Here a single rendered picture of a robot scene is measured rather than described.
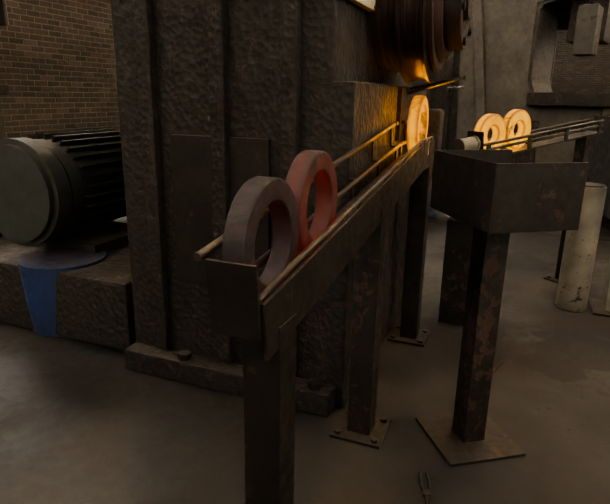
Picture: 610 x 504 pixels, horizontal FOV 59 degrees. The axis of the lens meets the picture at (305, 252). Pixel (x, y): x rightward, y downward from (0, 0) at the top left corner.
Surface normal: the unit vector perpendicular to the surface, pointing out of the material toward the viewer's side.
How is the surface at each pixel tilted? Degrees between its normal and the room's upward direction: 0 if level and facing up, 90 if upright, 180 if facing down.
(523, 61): 90
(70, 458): 0
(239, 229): 67
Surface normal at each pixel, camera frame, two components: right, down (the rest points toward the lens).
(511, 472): 0.02, -0.96
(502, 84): -0.59, 0.22
